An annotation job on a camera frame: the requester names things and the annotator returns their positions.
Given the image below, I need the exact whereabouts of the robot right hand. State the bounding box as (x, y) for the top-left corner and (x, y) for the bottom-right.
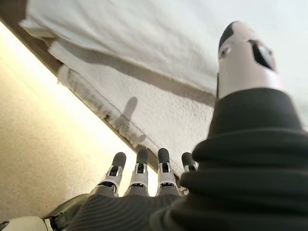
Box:
(64, 21), (308, 231)

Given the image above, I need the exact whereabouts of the white duvet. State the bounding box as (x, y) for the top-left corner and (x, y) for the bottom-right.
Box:
(18, 0), (308, 97)

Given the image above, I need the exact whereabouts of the beige fringed blanket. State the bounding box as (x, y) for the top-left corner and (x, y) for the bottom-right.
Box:
(56, 40), (217, 179)

